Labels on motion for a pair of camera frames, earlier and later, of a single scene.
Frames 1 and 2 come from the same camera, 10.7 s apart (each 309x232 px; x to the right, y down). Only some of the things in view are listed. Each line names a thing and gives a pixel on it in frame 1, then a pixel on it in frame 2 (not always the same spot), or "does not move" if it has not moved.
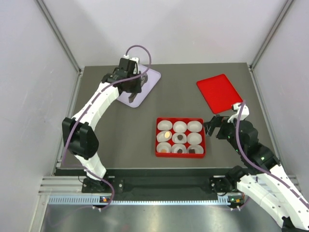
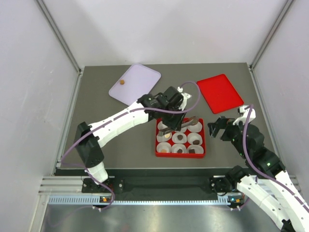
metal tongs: [144, 79] → [190, 121]
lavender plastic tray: [153, 77] does not move
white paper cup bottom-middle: [175, 147] does not move
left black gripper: [137, 88] → [176, 123]
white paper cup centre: [175, 139] does not move
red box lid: [219, 93] does not move
